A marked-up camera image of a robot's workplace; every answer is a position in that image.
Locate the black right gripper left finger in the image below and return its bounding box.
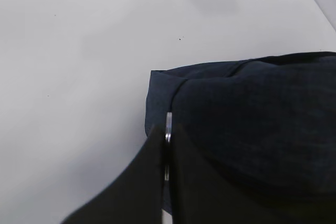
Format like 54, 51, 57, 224
63, 126, 164, 224

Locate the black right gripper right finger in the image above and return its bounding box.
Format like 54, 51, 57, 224
169, 126, 335, 223

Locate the dark navy fabric bag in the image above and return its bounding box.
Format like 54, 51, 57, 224
145, 51, 336, 224

